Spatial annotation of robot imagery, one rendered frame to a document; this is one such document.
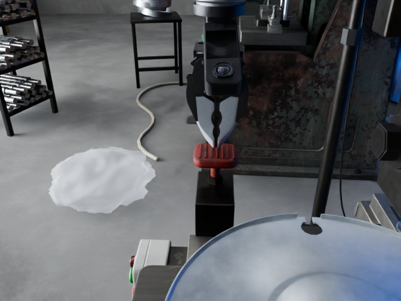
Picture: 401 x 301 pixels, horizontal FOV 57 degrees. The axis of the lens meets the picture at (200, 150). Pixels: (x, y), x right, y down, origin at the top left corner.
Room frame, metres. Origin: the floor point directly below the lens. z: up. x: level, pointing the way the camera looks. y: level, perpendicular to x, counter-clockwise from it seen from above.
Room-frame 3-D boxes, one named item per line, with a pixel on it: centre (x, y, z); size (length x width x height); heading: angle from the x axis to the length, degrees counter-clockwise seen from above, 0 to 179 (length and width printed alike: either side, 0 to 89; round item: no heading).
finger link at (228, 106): (0.54, -0.04, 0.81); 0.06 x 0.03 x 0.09; 177
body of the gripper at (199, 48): (0.54, -0.03, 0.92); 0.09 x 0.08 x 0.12; 177
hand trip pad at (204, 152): (0.51, -0.02, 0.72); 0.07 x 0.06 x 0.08; 87
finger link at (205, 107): (0.54, -0.01, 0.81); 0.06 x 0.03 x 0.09; 177
